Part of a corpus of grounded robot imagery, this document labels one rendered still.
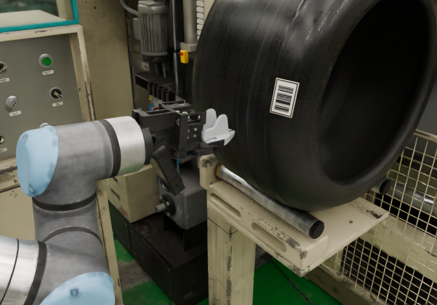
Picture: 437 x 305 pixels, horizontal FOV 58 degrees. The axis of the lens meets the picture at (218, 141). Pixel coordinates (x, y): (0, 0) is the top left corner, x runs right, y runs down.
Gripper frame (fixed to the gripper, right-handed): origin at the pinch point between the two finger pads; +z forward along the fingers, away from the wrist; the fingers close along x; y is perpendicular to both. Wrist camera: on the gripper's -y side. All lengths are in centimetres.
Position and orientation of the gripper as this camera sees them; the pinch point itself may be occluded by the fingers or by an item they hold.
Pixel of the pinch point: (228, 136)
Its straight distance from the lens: 77.0
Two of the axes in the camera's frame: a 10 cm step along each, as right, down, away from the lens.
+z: 7.8, -1.6, 6.1
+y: 1.0, -9.2, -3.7
